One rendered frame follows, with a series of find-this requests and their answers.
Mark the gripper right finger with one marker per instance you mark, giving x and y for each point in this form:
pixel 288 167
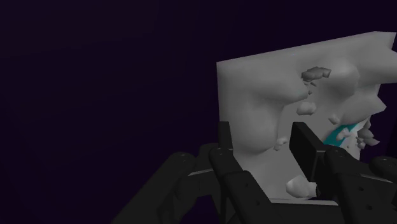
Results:
pixel 347 186

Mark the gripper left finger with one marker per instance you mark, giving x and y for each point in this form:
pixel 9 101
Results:
pixel 229 186

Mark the grey lumpy block, teal stripe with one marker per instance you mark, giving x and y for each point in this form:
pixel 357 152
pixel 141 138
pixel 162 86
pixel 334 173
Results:
pixel 254 93

